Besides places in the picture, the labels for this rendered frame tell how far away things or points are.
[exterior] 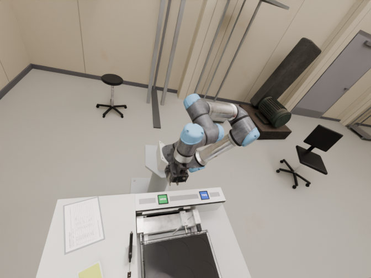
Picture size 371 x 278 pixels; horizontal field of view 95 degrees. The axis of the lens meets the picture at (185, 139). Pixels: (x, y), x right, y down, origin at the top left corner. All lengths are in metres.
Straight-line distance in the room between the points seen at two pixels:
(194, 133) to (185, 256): 0.66
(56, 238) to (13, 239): 1.16
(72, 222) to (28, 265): 1.06
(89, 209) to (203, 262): 0.62
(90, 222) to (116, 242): 0.15
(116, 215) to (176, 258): 0.36
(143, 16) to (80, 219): 3.10
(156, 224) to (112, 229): 0.24
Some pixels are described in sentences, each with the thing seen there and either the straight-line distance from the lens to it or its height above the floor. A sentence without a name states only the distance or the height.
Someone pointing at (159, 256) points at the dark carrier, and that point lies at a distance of 0.99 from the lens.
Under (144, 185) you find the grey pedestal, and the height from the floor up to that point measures 0.01.
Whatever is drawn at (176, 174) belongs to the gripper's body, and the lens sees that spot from 0.70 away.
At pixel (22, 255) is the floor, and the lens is 2.04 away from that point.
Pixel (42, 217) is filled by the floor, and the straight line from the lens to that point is 2.12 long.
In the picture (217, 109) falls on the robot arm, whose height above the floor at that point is 1.49.
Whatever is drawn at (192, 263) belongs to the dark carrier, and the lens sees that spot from 1.03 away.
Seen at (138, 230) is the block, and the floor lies 0.91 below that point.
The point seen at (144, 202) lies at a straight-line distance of 1.00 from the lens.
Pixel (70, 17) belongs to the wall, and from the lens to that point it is 3.67.
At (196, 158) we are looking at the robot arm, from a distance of 1.14.
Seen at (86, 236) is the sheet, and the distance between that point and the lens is 0.94.
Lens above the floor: 1.86
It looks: 41 degrees down
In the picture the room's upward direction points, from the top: 22 degrees clockwise
